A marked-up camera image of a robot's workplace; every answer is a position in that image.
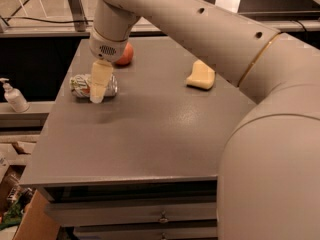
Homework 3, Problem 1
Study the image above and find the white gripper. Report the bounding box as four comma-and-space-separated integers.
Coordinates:
89, 28, 127, 104

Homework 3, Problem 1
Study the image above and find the silver green 7up can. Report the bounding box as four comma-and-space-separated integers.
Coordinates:
69, 74, 118, 98

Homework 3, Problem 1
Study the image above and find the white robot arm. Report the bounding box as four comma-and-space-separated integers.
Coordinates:
90, 0, 320, 240

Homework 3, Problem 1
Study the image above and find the red apple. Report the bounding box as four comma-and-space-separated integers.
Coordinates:
115, 43, 134, 66

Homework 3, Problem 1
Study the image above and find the grey side shelf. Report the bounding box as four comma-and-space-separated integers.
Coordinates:
0, 101, 55, 129

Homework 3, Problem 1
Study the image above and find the white pump lotion bottle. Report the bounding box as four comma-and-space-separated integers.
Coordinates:
0, 78, 29, 113

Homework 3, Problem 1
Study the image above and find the yellow sponge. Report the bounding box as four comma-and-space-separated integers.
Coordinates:
186, 60, 215, 90

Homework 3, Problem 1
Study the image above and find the grey lower drawer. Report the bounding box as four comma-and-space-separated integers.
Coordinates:
74, 220, 218, 240

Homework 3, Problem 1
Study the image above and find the grey drawer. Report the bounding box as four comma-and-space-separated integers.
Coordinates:
45, 200, 216, 226
74, 220, 218, 240

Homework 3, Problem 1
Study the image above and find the grey upper drawer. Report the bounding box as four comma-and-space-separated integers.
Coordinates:
45, 200, 216, 226

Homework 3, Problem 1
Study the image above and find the brown cardboard box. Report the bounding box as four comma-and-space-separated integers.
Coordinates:
13, 191, 60, 240

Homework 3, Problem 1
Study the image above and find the green clutter item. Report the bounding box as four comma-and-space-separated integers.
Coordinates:
0, 201, 22, 230

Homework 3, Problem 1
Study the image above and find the black floor cable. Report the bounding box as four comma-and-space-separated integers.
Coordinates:
0, 15, 95, 25

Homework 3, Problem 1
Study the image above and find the metal railing frame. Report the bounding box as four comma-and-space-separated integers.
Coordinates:
0, 0, 320, 33

